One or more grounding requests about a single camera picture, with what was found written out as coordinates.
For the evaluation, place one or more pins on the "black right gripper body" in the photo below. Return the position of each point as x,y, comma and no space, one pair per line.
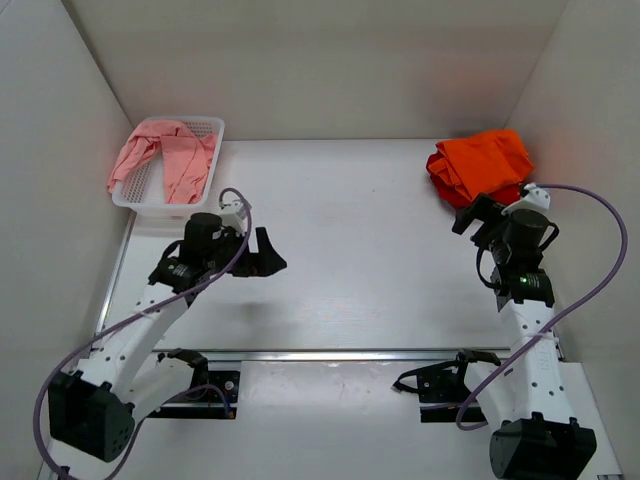
491,231

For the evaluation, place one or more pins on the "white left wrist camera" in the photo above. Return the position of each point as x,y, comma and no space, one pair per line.
232,210

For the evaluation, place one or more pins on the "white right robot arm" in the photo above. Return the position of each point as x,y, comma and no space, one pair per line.
535,432

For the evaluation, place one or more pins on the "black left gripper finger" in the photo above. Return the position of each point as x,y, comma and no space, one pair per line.
262,239
269,263

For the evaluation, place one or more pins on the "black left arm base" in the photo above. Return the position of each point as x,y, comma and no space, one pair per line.
213,392

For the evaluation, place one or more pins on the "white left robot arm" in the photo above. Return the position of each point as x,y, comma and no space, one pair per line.
96,408

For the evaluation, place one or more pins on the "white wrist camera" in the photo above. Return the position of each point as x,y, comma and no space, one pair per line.
532,197
232,210

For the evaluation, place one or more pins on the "white plastic basket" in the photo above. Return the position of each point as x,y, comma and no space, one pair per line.
142,191

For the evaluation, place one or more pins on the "orange t shirt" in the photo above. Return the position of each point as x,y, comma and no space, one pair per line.
486,162

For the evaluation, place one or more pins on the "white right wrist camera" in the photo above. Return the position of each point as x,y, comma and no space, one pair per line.
532,197

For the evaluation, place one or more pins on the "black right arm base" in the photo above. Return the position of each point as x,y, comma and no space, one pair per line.
440,387

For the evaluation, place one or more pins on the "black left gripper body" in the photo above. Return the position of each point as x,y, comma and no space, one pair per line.
224,252

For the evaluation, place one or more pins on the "red t shirt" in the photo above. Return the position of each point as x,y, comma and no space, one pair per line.
459,199

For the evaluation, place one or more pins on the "pink t shirt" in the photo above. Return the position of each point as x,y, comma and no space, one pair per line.
187,158

